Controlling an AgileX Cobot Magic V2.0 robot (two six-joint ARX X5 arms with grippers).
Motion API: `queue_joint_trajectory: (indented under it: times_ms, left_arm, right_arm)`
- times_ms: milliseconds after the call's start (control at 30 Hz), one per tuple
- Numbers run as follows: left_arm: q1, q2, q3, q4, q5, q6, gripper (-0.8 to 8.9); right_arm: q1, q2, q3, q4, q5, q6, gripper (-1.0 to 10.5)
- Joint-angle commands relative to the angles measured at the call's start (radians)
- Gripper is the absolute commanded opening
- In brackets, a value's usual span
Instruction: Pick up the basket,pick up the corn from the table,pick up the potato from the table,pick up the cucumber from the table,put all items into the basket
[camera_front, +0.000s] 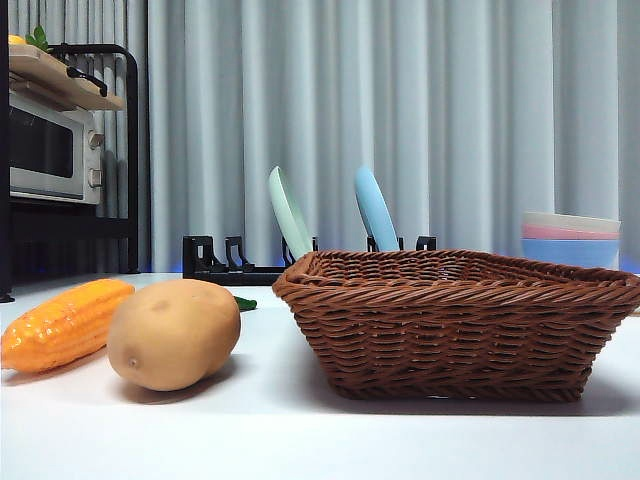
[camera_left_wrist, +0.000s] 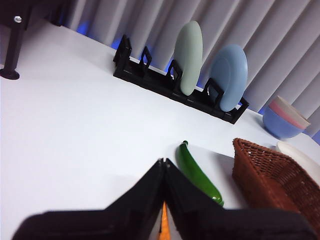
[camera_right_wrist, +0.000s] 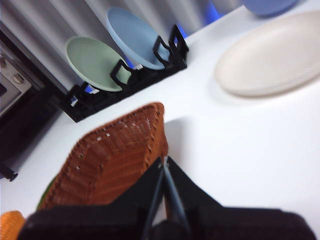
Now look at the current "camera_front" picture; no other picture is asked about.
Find brown wicker basket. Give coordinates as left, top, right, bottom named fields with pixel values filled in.
left=272, top=249, right=640, bottom=403

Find tan potato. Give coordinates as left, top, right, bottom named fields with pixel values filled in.
left=106, top=278, right=243, bottom=393

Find orange corn cob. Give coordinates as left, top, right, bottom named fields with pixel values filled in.
left=0, top=278, right=136, bottom=374

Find pale green plate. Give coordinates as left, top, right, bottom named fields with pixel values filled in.
left=268, top=165, right=314, bottom=262

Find light blue plate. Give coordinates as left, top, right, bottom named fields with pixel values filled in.
left=353, top=165, right=402, bottom=253

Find black plate rack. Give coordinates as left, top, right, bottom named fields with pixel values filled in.
left=182, top=234, right=438, bottom=288

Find grey curtain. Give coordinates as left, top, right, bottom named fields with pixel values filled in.
left=8, top=0, right=640, bottom=275

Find pink bowl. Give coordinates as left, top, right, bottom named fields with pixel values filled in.
left=521, top=223, right=622, bottom=243

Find blue bowl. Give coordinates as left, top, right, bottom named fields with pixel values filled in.
left=520, top=238, right=622, bottom=274

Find white bowl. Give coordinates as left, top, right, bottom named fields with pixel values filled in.
left=521, top=211, right=623, bottom=239

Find silver toaster oven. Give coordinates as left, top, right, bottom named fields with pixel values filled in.
left=8, top=91, right=107, bottom=207

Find green leaves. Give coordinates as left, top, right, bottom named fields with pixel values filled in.
left=24, top=25, right=52, bottom=54

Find black metal shelf frame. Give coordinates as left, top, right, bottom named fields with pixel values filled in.
left=0, top=0, right=142, bottom=304

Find wooden tray with black handle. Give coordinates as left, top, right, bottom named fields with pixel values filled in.
left=8, top=43, right=127, bottom=113

